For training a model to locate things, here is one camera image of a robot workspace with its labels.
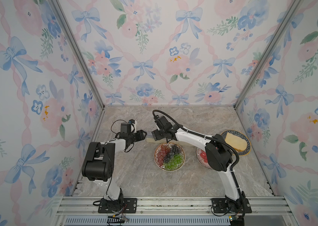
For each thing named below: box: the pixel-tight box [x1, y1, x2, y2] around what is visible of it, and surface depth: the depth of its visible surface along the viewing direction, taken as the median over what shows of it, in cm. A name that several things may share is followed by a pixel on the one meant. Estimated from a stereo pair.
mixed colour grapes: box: [156, 144, 184, 170], surface depth 90 cm
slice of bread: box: [224, 132, 248, 152], surface depth 99 cm
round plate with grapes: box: [153, 141, 186, 172], surface depth 90 cm
